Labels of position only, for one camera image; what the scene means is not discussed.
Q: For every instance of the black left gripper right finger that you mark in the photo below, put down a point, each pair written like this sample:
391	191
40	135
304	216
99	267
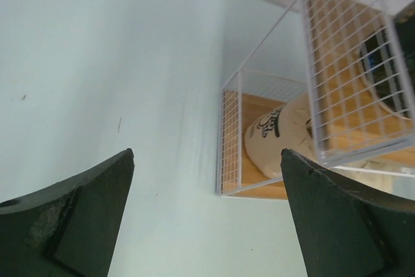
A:
344	227

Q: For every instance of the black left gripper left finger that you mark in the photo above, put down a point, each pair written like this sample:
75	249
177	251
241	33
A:
69	228

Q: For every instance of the brown paper roll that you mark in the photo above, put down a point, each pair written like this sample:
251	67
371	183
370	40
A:
286	127

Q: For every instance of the white wire wooden shelf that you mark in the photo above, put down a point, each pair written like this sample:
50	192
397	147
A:
313	48

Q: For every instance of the dark green paper roll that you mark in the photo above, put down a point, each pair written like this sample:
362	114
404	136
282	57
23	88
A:
378	65

